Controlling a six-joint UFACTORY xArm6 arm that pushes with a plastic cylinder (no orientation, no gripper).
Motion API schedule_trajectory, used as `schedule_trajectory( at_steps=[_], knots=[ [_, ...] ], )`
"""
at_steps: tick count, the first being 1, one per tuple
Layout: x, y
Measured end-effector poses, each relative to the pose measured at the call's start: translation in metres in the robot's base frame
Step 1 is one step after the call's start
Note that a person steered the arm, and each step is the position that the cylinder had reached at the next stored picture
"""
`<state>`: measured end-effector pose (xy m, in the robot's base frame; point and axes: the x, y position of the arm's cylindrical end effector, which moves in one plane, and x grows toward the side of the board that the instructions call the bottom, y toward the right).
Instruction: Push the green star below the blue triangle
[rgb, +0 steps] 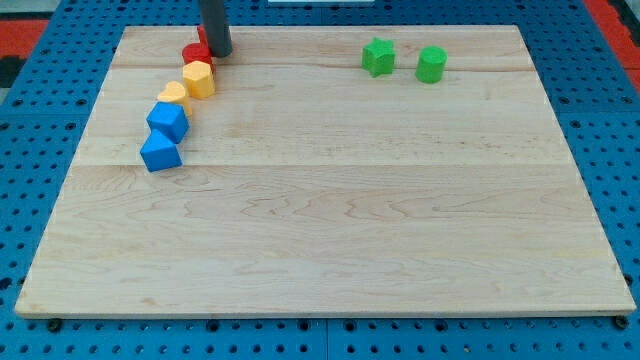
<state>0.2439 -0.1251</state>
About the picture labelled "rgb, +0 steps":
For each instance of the green star block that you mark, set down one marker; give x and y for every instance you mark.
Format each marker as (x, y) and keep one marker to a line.
(378, 57)

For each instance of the red cylinder block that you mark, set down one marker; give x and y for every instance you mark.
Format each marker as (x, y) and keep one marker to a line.
(197, 52)

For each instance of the blue cube block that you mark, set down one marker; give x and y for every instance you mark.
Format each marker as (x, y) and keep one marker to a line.
(170, 119)

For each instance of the yellow hexagon block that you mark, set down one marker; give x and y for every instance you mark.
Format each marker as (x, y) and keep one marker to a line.
(198, 78)

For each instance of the blue triangle block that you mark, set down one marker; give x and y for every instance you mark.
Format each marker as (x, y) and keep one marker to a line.
(159, 152)

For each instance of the yellow heart block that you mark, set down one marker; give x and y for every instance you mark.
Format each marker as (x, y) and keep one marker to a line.
(174, 92)

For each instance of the wooden board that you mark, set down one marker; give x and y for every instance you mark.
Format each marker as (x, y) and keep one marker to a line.
(309, 188)

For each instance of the red block behind rod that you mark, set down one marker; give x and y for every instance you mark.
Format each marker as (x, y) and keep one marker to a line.
(202, 35)

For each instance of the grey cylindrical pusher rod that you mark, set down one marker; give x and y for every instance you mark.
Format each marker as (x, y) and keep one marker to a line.
(216, 27)

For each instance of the green cylinder block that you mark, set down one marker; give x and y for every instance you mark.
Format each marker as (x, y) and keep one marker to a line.
(431, 64)

